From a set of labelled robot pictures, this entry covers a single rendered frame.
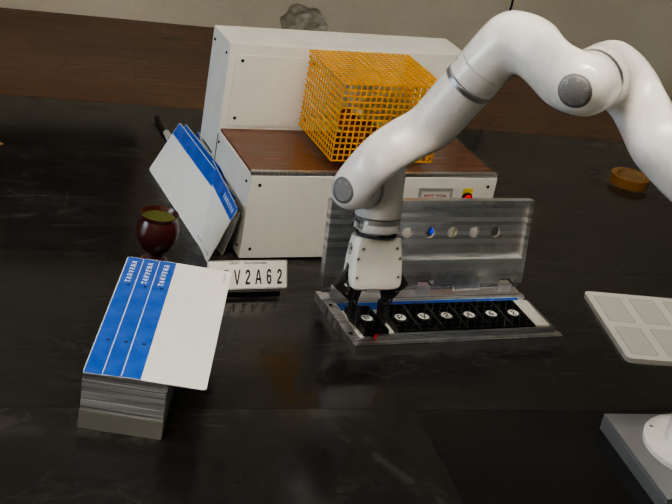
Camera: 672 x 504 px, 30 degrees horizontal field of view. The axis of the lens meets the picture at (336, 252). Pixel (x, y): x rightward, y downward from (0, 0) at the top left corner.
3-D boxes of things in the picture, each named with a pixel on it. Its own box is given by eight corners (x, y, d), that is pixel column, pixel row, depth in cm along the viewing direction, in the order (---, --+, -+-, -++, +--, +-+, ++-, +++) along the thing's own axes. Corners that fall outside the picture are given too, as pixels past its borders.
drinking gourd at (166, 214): (123, 266, 241) (129, 214, 237) (142, 250, 249) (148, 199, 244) (164, 278, 240) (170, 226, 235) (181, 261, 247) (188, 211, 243)
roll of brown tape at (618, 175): (636, 176, 337) (638, 167, 336) (655, 192, 329) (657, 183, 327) (602, 174, 334) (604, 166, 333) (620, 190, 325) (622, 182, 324)
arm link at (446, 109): (449, 103, 200) (344, 224, 217) (501, 98, 213) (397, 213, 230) (417, 63, 203) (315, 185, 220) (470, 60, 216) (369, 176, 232)
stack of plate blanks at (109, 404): (161, 440, 193) (168, 385, 188) (76, 427, 192) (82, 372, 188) (193, 316, 229) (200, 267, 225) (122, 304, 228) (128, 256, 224)
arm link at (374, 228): (363, 221, 221) (362, 238, 222) (408, 221, 225) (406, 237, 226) (345, 210, 229) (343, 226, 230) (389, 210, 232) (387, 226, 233)
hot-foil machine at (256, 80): (237, 263, 251) (264, 83, 235) (185, 179, 284) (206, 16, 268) (557, 257, 281) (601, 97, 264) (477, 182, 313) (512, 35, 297)
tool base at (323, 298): (352, 356, 226) (356, 339, 224) (313, 299, 242) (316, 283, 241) (560, 345, 243) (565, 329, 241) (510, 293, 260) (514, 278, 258)
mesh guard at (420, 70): (330, 161, 251) (344, 83, 244) (297, 123, 268) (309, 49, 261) (431, 162, 260) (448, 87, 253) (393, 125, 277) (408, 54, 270)
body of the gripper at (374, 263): (359, 232, 222) (353, 293, 225) (410, 232, 226) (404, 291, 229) (342, 222, 229) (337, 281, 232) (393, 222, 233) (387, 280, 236)
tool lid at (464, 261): (332, 200, 233) (328, 197, 235) (321, 295, 239) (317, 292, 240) (535, 200, 251) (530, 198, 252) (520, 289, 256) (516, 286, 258)
